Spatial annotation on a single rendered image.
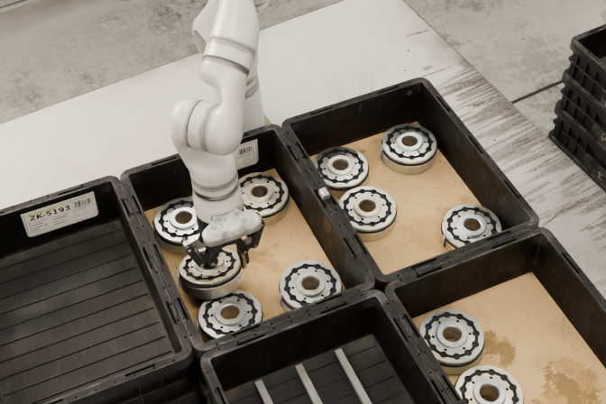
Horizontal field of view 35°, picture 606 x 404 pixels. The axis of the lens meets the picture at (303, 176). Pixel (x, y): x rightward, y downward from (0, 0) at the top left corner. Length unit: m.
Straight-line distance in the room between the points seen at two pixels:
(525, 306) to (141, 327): 0.63
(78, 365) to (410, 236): 0.60
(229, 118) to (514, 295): 0.59
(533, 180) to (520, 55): 1.42
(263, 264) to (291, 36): 0.78
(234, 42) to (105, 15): 2.22
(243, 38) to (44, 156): 0.81
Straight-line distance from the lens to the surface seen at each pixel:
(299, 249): 1.68
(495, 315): 1.62
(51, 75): 3.37
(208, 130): 1.35
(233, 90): 1.36
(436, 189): 1.78
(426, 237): 1.71
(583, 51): 2.50
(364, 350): 1.56
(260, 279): 1.64
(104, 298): 1.66
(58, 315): 1.65
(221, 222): 1.46
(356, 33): 2.30
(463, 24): 3.49
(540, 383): 1.57
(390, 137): 1.82
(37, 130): 2.14
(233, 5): 1.39
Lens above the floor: 2.15
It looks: 47 degrees down
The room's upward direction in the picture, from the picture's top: 1 degrees counter-clockwise
